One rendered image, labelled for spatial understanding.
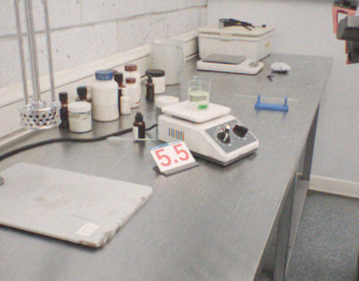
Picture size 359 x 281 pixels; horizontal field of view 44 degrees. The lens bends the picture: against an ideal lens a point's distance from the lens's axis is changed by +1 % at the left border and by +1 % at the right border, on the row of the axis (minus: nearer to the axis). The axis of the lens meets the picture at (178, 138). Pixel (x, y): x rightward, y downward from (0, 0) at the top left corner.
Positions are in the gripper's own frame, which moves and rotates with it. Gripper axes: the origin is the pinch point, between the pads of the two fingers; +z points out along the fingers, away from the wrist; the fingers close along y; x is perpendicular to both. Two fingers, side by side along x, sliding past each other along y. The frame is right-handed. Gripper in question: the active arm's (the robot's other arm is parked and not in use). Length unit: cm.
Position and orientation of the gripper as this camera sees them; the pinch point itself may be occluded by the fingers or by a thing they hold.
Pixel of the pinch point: (349, 57)
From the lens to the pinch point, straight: 152.1
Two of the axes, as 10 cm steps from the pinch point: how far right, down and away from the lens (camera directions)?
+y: 0.2, 9.8, -2.1
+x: 10.0, -0.1, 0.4
